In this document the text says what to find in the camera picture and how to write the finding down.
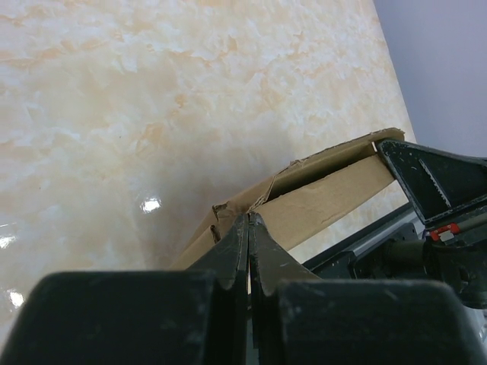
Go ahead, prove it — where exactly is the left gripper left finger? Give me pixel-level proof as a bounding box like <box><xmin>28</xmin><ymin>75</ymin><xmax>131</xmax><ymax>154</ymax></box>
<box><xmin>1</xmin><ymin>215</ymin><xmax>250</xmax><ymax>364</ymax></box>

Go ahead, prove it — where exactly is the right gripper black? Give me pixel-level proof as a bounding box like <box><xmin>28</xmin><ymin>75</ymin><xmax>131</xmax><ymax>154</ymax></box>
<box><xmin>376</xmin><ymin>139</ymin><xmax>486</xmax><ymax>251</ymax></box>

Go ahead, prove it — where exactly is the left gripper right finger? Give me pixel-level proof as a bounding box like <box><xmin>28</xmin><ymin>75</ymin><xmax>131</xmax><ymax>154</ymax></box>
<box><xmin>248</xmin><ymin>213</ymin><xmax>486</xmax><ymax>364</ymax></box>

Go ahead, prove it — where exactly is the brown cardboard box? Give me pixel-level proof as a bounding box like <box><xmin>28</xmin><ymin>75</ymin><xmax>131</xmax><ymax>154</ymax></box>
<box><xmin>171</xmin><ymin>128</ymin><xmax>404</xmax><ymax>270</ymax></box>

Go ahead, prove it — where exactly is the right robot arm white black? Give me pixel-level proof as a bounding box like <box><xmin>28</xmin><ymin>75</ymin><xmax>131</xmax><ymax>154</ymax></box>
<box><xmin>349</xmin><ymin>139</ymin><xmax>486</xmax><ymax>309</ymax></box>

